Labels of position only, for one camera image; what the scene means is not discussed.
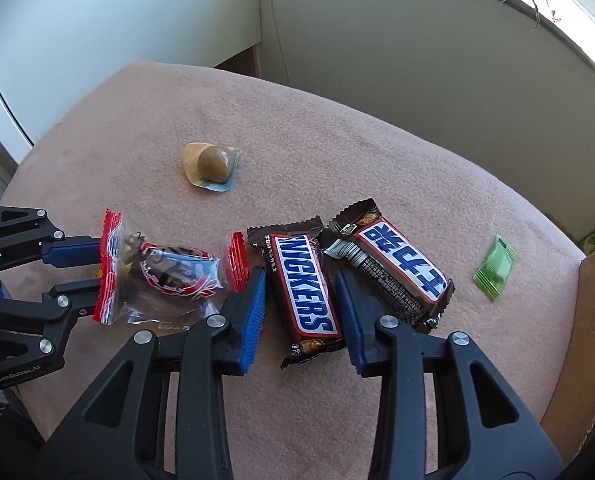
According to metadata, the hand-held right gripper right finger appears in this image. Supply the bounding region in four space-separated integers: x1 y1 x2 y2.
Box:
333 269 565 480

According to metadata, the small green candy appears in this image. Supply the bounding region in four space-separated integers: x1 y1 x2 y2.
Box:
472 233 519 304

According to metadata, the red dark candy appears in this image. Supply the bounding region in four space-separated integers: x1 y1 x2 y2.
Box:
92 208 251 329

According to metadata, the brown ball candy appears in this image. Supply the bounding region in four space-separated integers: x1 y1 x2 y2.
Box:
183 142 242 195

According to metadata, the cardboard box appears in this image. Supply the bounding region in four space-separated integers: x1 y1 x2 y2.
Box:
539 237 595 467

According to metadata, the white cabinet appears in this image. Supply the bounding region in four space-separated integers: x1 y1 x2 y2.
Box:
0 0 264 162

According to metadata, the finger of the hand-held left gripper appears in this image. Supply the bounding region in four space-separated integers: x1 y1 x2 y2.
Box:
0 205 103 272
0 279 103 350

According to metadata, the brown chocolate bar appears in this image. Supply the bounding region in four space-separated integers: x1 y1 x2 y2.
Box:
246 215 349 372
322 197 457 336

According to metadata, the white cable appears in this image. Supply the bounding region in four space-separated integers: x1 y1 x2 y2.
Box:
268 0 292 87

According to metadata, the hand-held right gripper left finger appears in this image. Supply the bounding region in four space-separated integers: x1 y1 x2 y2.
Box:
34 266 269 480

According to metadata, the window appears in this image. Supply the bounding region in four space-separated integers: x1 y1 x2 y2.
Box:
517 0 595 97

